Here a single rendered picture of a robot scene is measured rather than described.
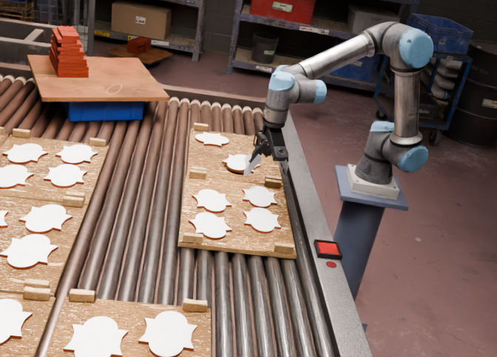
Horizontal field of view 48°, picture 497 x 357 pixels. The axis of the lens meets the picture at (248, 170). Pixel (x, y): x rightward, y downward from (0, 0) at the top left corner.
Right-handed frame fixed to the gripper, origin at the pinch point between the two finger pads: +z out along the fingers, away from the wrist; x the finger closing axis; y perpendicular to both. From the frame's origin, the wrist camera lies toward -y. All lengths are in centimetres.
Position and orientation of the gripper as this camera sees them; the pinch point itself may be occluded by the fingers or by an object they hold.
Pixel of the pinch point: (265, 177)
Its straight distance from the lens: 188.6
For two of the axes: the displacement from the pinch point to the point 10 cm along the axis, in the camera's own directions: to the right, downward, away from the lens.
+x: -9.2, 0.3, -3.9
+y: -3.5, -4.9, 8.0
